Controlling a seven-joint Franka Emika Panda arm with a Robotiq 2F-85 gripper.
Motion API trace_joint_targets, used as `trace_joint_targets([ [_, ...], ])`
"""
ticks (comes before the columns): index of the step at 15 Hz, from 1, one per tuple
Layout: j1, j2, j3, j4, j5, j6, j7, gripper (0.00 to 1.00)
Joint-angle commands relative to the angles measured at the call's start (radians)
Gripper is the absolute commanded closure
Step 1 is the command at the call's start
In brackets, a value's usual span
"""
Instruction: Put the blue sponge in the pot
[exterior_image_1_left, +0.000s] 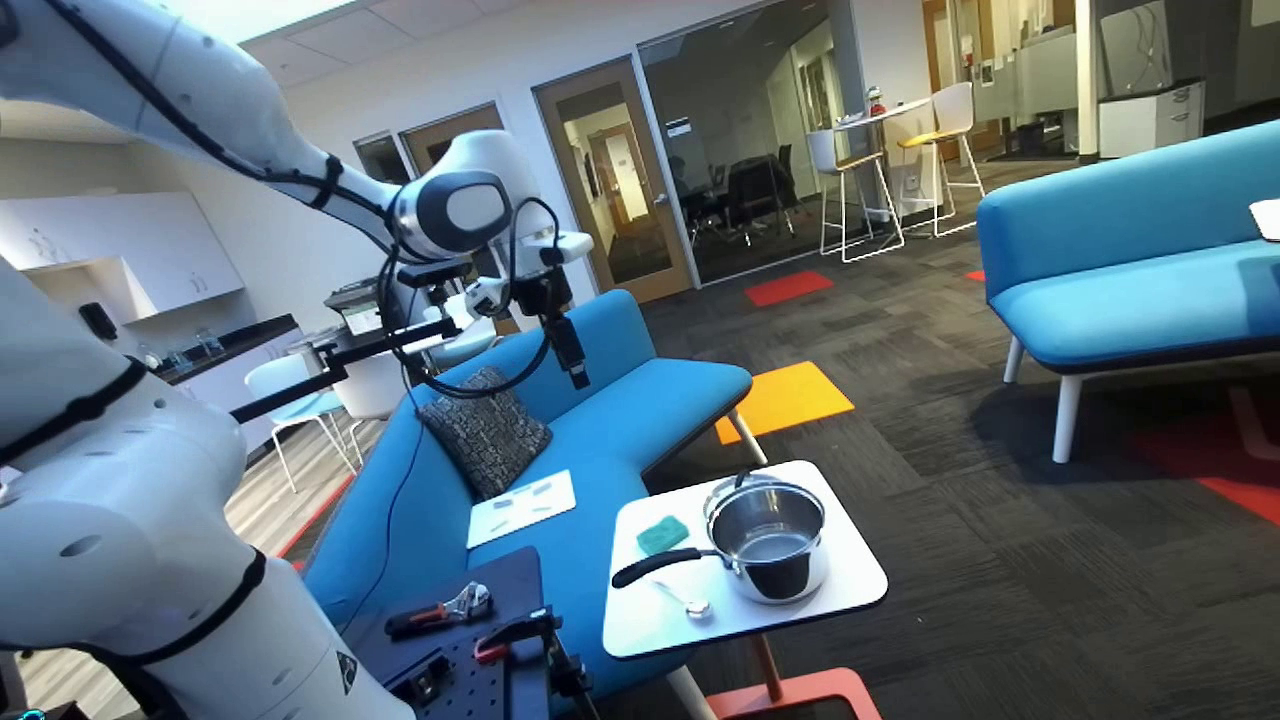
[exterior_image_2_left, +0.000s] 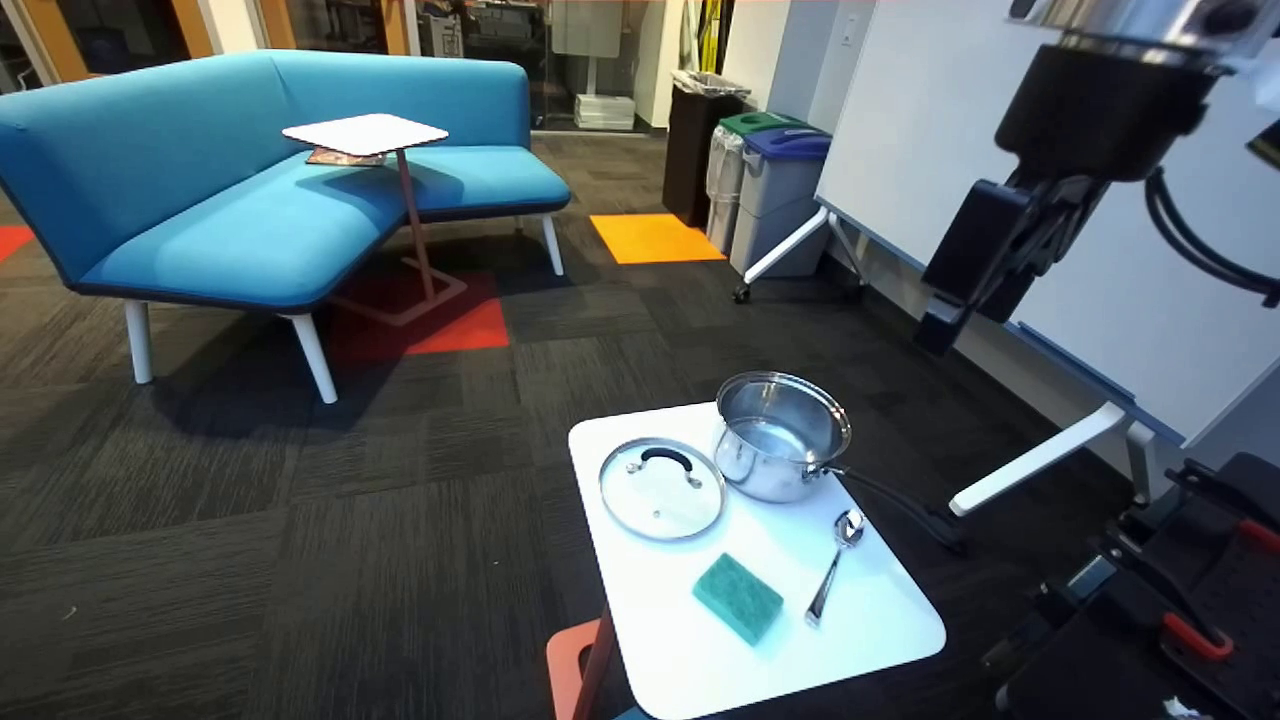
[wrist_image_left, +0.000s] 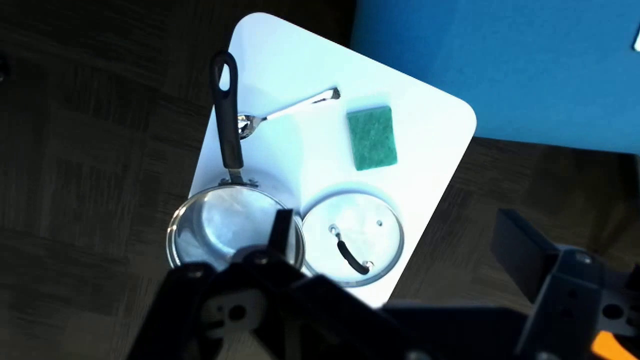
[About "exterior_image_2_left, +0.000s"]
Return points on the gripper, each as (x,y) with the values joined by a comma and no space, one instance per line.
(1100,115)

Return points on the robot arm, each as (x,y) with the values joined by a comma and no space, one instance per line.
(1140,18)

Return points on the glass pot lid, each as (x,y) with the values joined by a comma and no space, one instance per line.
(660,495)

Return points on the blue sponge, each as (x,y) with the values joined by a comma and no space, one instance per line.
(738,598)

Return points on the rolling whiteboard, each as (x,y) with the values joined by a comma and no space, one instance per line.
(920,120)

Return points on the row of waste bins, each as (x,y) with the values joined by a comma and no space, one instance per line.
(780,200)

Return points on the metal spoon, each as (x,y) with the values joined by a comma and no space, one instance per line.
(848,530)

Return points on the stack of white boxes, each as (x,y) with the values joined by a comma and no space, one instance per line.
(605,112)

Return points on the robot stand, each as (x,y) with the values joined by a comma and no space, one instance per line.
(1120,660)

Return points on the white paper scrap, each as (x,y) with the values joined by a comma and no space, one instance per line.
(1185,710)

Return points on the white side table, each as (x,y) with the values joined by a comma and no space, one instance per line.
(365,133)

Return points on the magazine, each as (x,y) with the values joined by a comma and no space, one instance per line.
(340,157)

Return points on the blue sofa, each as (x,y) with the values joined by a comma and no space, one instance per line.
(200,220)

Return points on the wall switch plate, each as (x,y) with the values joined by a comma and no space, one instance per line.
(850,30)

